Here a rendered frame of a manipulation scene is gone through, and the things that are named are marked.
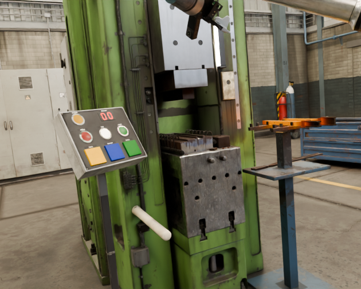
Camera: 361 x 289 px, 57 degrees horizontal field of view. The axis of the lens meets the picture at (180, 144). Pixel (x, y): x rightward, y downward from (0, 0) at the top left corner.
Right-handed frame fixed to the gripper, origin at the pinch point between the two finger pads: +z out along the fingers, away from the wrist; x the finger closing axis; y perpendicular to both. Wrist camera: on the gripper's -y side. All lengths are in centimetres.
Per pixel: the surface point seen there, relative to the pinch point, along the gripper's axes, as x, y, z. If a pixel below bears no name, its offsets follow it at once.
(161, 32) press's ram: 33.8, -19.0, 12.2
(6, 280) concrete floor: 41, -234, 10
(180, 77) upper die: 16.4, -32.5, 23.0
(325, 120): -47, -8, 67
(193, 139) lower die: -7, -56, 32
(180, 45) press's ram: 26.6, -19.3, 21.8
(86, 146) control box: 0, -67, -32
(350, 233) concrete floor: -101, -74, 183
